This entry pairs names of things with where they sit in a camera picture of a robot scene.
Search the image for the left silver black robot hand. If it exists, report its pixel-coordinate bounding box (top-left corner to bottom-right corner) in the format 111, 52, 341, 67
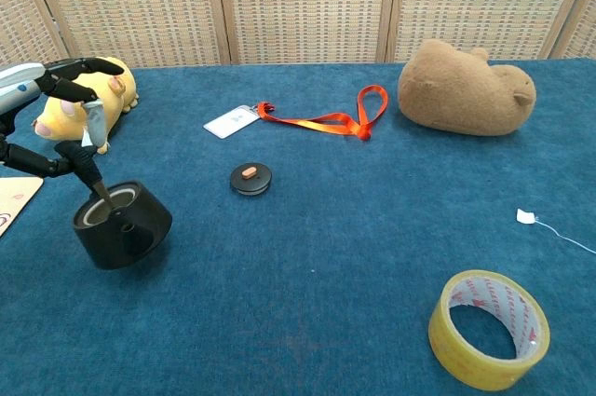
0, 57, 126, 211

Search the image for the black cast iron teapot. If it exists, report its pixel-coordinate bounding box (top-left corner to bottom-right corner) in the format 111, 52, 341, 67
72, 180, 173, 271

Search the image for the tea bag with string tag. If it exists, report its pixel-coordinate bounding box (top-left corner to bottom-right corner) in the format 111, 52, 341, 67
516, 208, 596, 255

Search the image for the black teapot lid orange knob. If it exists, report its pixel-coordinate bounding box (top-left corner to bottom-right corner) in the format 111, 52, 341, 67
229, 161, 274, 198

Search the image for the yellow hamster plush toy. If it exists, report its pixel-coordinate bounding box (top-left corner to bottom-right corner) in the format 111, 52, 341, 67
31, 56, 140, 155

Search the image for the beige card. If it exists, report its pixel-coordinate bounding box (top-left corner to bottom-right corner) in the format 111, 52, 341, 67
0, 176, 45, 238

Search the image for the white ID badge card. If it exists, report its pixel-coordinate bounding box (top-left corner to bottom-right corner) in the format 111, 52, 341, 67
203, 104, 262, 140

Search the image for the woven wooden folding screen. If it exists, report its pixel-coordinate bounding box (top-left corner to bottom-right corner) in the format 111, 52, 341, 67
0, 0, 596, 75

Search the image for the blue felt table cover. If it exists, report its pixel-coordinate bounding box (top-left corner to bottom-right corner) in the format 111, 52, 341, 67
0, 58, 596, 396

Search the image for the brown capybara plush toy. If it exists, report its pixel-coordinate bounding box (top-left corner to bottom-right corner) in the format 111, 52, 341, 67
397, 38, 537, 137

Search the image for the yellow clear tape roll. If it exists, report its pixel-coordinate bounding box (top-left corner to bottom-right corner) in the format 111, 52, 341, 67
427, 269, 551, 392

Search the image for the orange lanyard strap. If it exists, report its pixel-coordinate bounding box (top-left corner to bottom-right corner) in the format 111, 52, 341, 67
252, 84, 389, 142

